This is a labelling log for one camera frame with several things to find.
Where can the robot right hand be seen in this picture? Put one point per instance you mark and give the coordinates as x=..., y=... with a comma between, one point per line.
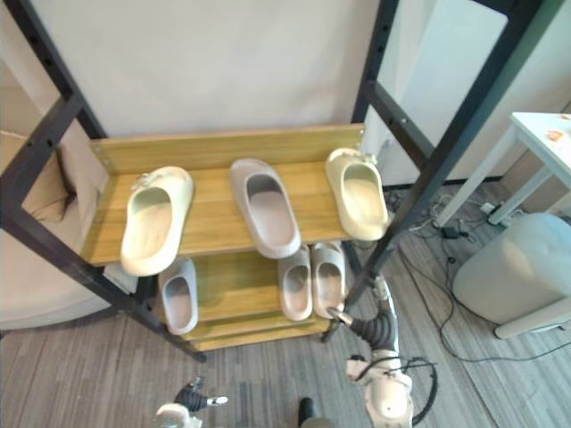
x=372, y=330

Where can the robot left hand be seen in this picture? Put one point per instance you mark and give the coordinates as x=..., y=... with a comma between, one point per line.
x=196, y=394

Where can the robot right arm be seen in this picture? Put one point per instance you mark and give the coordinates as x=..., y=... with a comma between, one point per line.
x=388, y=392

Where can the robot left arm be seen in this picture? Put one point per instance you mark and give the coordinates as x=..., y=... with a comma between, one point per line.
x=171, y=414

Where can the small grey slipper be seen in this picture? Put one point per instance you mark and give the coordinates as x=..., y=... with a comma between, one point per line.
x=296, y=290
x=179, y=303
x=329, y=281

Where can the narrow wooden shelf board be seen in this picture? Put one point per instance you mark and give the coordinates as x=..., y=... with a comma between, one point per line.
x=241, y=290

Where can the black power adapter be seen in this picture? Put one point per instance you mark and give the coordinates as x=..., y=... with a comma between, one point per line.
x=450, y=232

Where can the cream slipper with flower charm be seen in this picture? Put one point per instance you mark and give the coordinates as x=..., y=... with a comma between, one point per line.
x=149, y=232
x=363, y=205

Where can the large grey slipper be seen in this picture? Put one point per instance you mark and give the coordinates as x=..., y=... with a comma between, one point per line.
x=272, y=218

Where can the white rounded bin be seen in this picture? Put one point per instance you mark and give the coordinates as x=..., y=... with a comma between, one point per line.
x=517, y=272

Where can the white power strip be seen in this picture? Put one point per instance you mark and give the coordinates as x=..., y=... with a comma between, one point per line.
x=490, y=208

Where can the wide wooden shelf board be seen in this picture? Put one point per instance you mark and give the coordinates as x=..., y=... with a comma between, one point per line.
x=214, y=214

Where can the beige sofa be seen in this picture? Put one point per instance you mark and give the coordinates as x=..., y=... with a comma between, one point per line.
x=40, y=276

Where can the white table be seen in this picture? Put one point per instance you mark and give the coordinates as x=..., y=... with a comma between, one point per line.
x=531, y=147

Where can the white standing panel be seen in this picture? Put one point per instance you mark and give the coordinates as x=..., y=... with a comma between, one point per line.
x=446, y=80

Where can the orange item on table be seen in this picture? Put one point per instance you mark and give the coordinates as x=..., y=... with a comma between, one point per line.
x=555, y=134

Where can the black metal rack frame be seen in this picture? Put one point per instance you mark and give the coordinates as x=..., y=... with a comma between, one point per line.
x=67, y=96

